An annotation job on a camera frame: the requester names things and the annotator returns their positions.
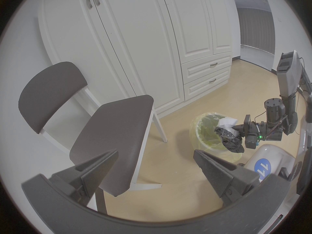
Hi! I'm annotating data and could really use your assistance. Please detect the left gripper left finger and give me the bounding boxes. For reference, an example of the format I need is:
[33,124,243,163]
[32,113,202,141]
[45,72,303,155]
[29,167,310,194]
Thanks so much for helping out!
[52,149,119,206]

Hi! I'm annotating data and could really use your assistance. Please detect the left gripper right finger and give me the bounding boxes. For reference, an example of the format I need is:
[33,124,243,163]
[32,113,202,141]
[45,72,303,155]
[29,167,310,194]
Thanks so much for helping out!
[194,150,261,205]

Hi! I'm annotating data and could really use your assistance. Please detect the black plastic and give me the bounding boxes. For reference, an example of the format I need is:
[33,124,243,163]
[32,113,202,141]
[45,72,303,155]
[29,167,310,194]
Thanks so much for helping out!
[214,126,245,153]

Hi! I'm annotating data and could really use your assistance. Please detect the yellow plastic bag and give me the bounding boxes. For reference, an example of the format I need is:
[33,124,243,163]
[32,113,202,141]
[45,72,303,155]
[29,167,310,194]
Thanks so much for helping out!
[190,112,243,164]

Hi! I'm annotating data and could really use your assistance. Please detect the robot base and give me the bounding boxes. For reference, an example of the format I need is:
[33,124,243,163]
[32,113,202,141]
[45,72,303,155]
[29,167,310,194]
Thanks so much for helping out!
[238,121,312,197]

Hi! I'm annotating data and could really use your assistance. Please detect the white trash bin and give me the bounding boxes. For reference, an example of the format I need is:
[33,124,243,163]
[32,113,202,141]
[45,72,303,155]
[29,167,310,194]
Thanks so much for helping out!
[195,114,234,153]

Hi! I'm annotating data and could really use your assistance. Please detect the white chair grey cushions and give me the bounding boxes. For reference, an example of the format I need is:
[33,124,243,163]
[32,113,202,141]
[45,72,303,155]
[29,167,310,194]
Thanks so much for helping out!
[18,62,169,215]

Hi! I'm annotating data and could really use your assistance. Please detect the grey curtain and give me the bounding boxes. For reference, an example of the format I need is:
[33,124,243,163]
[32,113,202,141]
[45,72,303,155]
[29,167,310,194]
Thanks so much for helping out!
[238,7,276,55]

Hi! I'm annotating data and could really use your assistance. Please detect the white wardrobe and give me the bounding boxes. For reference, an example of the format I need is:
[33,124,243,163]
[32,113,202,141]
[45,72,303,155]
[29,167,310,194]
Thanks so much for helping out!
[38,0,233,119]

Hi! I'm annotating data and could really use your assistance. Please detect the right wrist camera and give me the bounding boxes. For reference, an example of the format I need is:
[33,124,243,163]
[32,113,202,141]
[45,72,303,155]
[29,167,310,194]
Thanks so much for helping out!
[244,135,259,150]

